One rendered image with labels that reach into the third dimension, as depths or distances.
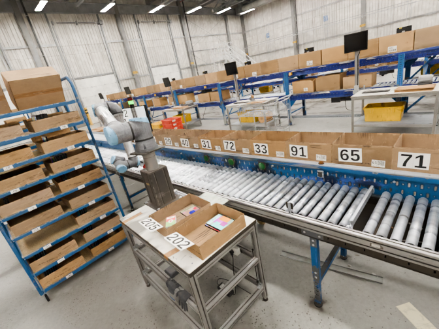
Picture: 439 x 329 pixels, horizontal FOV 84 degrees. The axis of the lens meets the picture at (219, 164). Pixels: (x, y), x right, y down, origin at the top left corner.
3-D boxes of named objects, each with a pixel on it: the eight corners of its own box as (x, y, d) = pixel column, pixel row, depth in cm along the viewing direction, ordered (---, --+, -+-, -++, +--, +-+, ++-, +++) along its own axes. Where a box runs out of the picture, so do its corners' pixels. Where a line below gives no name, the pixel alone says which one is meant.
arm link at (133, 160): (117, 100, 243) (140, 164, 256) (105, 103, 237) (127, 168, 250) (119, 98, 233) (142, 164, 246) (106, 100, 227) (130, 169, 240)
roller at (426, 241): (427, 259, 118) (417, 251, 120) (438, 206, 151) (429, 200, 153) (436, 254, 115) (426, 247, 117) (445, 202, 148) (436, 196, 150)
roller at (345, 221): (336, 232, 147) (336, 224, 145) (362, 192, 180) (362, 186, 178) (345, 234, 143) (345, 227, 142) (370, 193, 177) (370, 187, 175)
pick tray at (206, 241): (176, 242, 160) (172, 230, 156) (218, 213, 182) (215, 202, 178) (202, 261, 139) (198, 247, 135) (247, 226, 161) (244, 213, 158)
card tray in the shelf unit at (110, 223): (86, 242, 256) (83, 234, 253) (77, 234, 277) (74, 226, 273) (121, 222, 282) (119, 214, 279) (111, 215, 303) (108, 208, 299)
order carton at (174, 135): (164, 146, 353) (161, 134, 347) (179, 140, 372) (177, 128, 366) (180, 147, 326) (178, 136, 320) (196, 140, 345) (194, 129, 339)
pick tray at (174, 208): (151, 226, 183) (147, 215, 179) (192, 203, 204) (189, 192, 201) (170, 241, 162) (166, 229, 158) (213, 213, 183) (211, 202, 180)
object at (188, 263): (119, 222, 205) (118, 219, 204) (176, 191, 240) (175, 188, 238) (190, 278, 132) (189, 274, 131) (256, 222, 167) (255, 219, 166)
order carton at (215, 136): (200, 149, 299) (196, 136, 293) (216, 141, 318) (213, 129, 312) (223, 152, 272) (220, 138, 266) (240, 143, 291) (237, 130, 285)
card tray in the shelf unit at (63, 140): (44, 153, 222) (40, 143, 218) (38, 151, 243) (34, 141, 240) (89, 140, 247) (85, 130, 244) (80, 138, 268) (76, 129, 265)
